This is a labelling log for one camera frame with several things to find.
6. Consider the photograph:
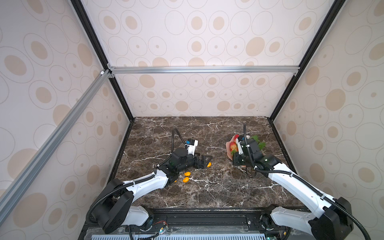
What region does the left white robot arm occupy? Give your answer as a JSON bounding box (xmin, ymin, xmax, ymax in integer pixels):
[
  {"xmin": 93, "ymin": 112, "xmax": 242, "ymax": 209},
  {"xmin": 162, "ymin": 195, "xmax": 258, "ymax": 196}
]
[{"xmin": 86, "ymin": 139, "xmax": 213, "ymax": 234}]

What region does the pink scalloped fruit bowl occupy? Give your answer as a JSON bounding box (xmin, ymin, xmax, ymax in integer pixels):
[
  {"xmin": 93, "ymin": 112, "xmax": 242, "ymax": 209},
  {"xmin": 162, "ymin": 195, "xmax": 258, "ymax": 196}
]
[{"xmin": 226, "ymin": 136, "xmax": 235, "ymax": 161}]

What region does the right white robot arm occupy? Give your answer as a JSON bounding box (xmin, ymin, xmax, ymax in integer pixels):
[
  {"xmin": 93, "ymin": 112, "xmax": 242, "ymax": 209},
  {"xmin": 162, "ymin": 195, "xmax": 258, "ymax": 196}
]
[{"xmin": 226, "ymin": 126, "xmax": 371, "ymax": 240}]

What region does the horizontal aluminium frame bar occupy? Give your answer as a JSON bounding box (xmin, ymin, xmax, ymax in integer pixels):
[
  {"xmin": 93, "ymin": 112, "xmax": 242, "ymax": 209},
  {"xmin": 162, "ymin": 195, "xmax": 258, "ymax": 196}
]
[{"xmin": 110, "ymin": 66, "xmax": 300, "ymax": 75}]

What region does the green fake grape bunch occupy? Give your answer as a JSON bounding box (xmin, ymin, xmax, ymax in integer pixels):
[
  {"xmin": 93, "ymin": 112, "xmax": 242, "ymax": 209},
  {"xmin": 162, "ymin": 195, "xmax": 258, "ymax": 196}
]
[{"xmin": 251, "ymin": 135, "xmax": 266, "ymax": 150}]

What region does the slanted aluminium frame bar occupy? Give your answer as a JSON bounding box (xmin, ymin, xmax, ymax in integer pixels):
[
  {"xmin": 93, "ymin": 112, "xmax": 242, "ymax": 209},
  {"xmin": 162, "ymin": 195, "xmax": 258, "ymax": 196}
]
[{"xmin": 1, "ymin": 70, "xmax": 111, "ymax": 225}]

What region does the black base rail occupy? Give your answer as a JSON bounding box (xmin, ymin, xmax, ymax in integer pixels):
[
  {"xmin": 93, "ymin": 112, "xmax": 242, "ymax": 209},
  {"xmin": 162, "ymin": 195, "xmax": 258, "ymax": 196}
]
[{"xmin": 78, "ymin": 209, "xmax": 337, "ymax": 240}]

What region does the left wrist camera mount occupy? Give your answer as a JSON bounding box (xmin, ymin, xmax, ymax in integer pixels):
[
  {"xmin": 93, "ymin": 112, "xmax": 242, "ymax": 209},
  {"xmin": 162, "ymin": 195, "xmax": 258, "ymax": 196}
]
[{"xmin": 185, "ymin": 139, "xmax": 198, "ymax": 156}]

